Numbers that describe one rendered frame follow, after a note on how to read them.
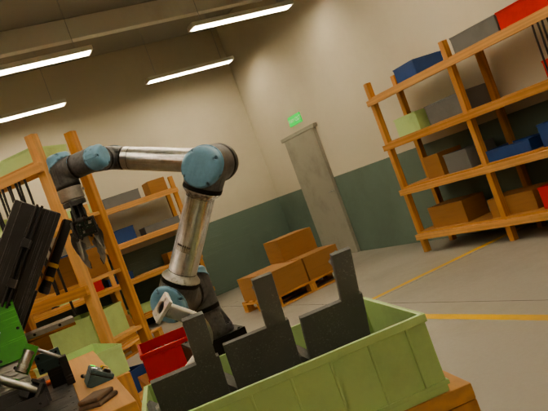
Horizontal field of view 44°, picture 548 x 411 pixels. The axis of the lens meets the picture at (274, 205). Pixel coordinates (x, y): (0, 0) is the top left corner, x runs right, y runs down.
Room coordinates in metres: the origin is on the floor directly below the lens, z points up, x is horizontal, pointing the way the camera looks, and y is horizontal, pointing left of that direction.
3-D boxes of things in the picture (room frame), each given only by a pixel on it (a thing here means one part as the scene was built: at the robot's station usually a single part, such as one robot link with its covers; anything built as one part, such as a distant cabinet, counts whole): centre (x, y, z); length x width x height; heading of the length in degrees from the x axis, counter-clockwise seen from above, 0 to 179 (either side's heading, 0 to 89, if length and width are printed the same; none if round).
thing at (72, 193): (2.12, 0.57, 1.51); 0.08 x 0.08 x 0.05
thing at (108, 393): (2.01, 0.68, 0.91); 0.10 x 0.08 x 0.03; 161
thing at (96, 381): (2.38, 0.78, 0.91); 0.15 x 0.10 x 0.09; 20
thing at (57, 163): (2.11, 0.57, 1.59); 0.09 x 0.08 x 0.11; 71
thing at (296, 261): (8.86, 0.11, 0.37); 1.20 x 0.80 x 0.74; 124
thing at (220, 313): (2.18, 0.33, 0.99); 0.15 x 0.15 x 0.10
